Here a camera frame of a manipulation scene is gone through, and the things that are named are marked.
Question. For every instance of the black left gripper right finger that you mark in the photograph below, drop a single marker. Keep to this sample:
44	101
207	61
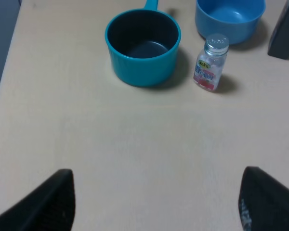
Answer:
263	202

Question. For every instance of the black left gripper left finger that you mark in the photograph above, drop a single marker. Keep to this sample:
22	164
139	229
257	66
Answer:
50	207

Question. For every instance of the clear candy bottle silver cap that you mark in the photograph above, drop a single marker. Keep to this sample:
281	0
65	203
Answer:
210	62

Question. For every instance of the dark green pump bottle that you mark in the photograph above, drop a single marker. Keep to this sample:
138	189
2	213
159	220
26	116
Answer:
279	41

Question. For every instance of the blue plastic bowl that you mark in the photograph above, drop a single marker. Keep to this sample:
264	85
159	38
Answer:
236	19

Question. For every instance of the teal saucepan with handle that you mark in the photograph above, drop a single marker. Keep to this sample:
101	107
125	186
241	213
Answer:
143	45

